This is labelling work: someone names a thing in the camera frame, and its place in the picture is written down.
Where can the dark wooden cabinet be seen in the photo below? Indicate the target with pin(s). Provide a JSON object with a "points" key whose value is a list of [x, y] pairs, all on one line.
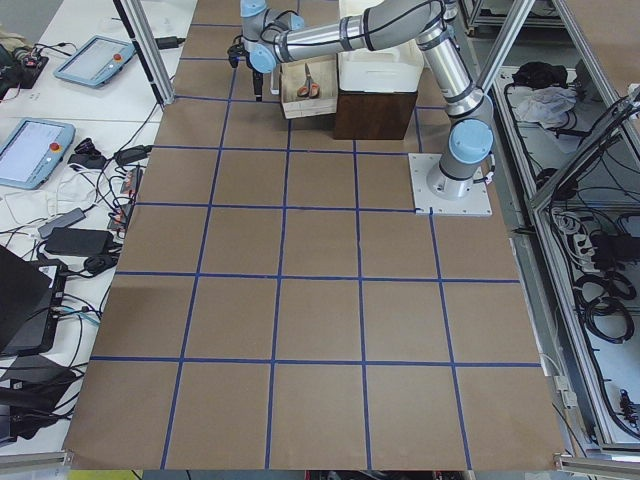
{"points": [[373, 116]]}

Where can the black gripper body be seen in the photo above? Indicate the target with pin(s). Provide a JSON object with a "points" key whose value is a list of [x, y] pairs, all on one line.
{"points": [[256, 78]]}

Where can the blue teach pendant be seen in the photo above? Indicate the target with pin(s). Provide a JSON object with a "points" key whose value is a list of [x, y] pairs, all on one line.
{"points": [[96, 62], [32, 152]]}

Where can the grey orange scissors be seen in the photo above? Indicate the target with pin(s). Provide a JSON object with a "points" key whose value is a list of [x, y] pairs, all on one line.
{"points": [[310, 89]]}

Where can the black power brick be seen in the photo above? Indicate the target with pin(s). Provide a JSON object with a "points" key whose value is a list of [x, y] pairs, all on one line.
{"points": [[78, 242]]}

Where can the wooden drawer with white handle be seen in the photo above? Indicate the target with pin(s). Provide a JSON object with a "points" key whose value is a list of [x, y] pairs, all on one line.
{"points": [[287, 78]]}

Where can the white plastic tray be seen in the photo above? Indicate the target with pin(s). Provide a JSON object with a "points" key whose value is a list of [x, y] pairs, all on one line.
{"points": [[393, 70]]}

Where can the black laptop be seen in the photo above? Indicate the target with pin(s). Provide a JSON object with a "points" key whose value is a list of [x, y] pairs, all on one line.
{"points": [[30, 293]]}

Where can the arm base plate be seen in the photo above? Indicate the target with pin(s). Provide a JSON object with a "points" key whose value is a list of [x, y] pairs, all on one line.
{"points": [[436, 194]]}

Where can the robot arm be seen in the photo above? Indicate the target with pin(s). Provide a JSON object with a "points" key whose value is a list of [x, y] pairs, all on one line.
{"points": [[271, 37]]}

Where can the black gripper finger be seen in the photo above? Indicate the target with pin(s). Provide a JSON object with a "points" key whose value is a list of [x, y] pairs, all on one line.
{"points": [[257, 82]]}

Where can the aluminium frame post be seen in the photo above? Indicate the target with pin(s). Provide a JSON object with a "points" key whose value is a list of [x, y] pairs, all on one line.
{"points": [[136, 24]]}

